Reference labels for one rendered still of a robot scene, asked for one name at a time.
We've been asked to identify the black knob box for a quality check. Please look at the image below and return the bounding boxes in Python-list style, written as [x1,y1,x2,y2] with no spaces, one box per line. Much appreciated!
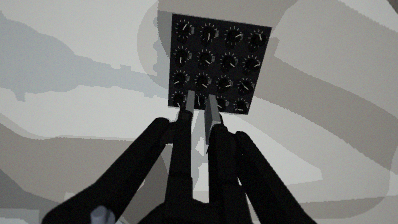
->
[168,14,272,115]

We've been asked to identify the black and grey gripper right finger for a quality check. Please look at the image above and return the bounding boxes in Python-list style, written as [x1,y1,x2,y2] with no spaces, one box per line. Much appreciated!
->
[204,94,317,224]

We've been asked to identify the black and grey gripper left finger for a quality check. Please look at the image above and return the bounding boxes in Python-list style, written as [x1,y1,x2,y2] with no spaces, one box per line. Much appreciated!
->
[41,90,195,224]

